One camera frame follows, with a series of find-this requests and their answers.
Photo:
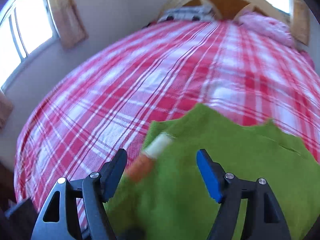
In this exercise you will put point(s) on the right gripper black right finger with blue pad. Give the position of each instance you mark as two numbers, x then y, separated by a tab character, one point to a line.
263	217

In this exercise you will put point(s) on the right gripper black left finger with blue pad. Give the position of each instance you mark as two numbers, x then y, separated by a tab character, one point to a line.
75	209

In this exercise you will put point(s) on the red white plaid bedsheet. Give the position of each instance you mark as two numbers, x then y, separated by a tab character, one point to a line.
251	102

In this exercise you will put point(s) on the pink pillow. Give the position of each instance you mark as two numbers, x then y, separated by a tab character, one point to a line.
267	26

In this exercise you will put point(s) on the yellow side curtain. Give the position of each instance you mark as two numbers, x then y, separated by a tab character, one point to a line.
68	22

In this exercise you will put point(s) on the side window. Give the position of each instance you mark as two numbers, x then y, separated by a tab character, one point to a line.
27	28

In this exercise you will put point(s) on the yellow right window curtain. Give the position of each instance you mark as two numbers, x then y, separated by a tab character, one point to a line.
300	21

